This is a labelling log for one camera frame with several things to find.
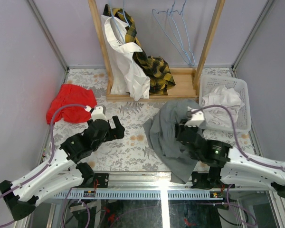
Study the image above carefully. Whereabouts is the white plastic basket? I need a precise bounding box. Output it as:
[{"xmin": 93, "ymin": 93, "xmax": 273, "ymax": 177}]
[{"xmin": 199, "ymin": 75, "xmax": 251, "ymax": 133}]

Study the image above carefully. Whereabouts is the white shirt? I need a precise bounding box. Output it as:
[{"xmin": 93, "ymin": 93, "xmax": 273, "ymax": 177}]
[
  {"xmin": 201, "ymin": 85, "xmax": 245, "ymax": 128},
  {"xmin": 101, "ymin": 15, "xmax": 150, "ymax": 101}
]

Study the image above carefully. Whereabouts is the yellow plaid shirt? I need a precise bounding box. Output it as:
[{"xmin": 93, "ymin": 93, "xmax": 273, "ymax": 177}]
[{"xmin": 103, "ymin": 4, "xmax": 176, "ymax": 95}]

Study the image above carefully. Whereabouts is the blue wire hanger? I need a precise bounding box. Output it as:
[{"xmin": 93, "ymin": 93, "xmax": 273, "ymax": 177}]
[{"xmin": 167, "ymin": 0, "xmax": 196, "ymax": 67}]

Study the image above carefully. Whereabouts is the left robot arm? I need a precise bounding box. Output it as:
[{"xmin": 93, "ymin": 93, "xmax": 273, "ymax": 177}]
[{"xmin": 0, "ymin": 116, "xmax": 125, "ymax": 221}]

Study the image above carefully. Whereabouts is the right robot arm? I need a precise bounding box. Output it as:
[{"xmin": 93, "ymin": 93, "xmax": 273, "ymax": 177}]
[{"xmin": 175, "ymin": 123, "xmax": 285, "ymax": 199}]

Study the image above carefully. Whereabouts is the red cloth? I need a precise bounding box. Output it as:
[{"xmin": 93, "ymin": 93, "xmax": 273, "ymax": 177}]
[{"xmin": 46, "ymin": 84, "xmax": 97, "ymax": 124}]

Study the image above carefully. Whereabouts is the wooden clothes rack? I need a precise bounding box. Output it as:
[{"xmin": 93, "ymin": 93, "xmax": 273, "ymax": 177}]
[{"xmin": 88, "ymin": 0, "xmax": 225, "ymax": 102}]

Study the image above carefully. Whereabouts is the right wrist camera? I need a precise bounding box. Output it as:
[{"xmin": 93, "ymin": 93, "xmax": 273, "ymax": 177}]
[{"xmin": 184, "ymin": 106, "xmax": 205, "ymax": 127}]

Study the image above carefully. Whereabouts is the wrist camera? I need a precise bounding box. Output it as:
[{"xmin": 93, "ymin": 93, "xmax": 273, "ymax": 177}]
[
  {"xmin": 184, "ymin": 106, "xmax": 205, "ymax": 127},
  {"xmin": 85, "ymin": 105, "xmax": 108, "ymax": 124}
]

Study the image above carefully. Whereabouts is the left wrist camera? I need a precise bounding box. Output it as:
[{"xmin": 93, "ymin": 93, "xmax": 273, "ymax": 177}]
[{"xmin": 85, "ymin": 105, "xmax": 108, "ymax": 124}]

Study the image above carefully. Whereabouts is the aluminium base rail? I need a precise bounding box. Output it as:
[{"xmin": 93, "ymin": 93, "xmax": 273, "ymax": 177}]
[{"xmin": 26, "ymin": 171, "xmax": 252, "ymax": 200}]

